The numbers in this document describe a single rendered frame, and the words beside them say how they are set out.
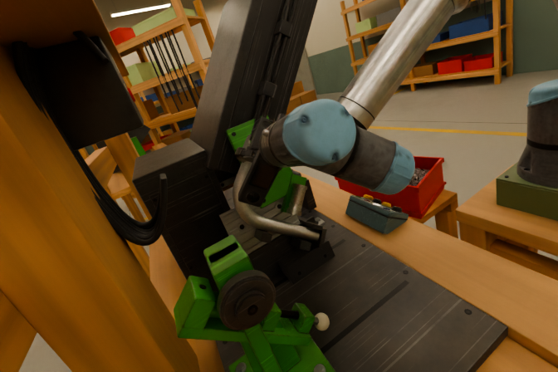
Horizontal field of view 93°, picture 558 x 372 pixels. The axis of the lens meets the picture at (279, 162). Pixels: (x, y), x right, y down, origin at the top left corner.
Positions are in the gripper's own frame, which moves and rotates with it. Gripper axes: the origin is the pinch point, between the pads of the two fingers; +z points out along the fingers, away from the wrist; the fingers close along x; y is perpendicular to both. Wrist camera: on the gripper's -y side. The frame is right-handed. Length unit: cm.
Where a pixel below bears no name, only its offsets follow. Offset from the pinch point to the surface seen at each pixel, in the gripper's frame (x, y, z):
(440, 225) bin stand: -76, 6, 11
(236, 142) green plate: 4.1, 3.9, 2.8
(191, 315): 5.3, -23.8, -25.0
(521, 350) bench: -42, -16, -34
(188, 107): 37, 74, 281
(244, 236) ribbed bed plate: -6.2, -16.8, 4.8
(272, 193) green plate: -9.0, -4.7, 2.9
